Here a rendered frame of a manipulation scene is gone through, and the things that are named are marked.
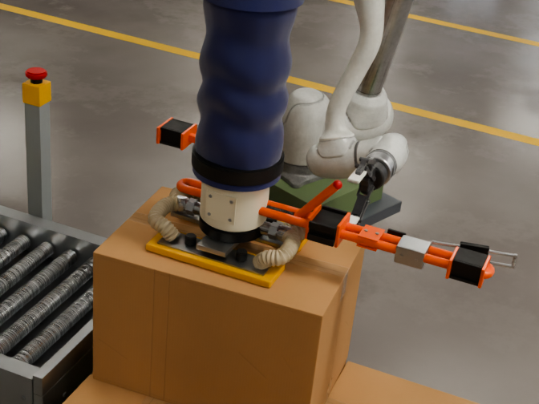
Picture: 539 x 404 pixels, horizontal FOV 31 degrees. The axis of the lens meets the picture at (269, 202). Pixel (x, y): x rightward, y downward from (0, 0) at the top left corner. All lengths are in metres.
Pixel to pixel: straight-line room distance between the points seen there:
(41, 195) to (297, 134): 0.95
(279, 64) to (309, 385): 0.77
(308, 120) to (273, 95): 0.76
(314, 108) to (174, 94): 2.87
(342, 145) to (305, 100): 0.30
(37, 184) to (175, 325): 1.12
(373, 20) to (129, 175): 2.38
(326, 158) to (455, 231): 1.99
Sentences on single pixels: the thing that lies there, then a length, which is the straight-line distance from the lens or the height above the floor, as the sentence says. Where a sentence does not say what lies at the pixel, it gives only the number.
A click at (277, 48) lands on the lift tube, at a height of 1.50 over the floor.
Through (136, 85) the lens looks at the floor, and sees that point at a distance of 5.92.
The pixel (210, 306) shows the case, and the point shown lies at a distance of 2.38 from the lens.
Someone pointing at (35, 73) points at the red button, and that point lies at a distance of 3.25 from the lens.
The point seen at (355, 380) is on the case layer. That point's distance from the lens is 2.75.
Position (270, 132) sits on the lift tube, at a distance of 2.29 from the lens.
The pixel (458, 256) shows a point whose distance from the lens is 2.29.
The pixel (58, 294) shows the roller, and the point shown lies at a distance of 3.01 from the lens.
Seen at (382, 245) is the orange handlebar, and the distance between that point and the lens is 2.31.
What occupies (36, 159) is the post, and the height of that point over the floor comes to 0.73.
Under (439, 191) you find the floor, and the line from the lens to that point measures 5.03.
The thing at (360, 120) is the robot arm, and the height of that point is 1.03.
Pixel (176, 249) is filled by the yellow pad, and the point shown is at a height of 0.97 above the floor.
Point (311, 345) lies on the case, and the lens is 2.33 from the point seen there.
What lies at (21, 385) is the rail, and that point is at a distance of 2.65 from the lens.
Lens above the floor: 2.24
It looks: 29 degrees down
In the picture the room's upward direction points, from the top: 6 degrees clockwise
